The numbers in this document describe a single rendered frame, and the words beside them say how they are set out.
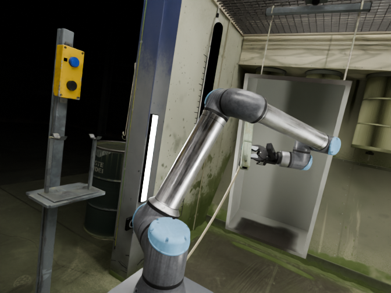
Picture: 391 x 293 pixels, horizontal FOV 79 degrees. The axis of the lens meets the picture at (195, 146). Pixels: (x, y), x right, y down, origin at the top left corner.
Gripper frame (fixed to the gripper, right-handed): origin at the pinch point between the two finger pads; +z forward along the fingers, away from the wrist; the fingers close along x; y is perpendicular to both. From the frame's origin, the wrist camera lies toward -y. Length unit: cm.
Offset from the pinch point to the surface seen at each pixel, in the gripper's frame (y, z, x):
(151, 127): 19, 60, 17
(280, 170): 61, -41, 23
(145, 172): 38, 60, -8
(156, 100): 11, 60, 35
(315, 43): 36, -68, 158
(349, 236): 123, -127, -3
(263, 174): 69, -29, 21
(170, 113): 29, 53, 39
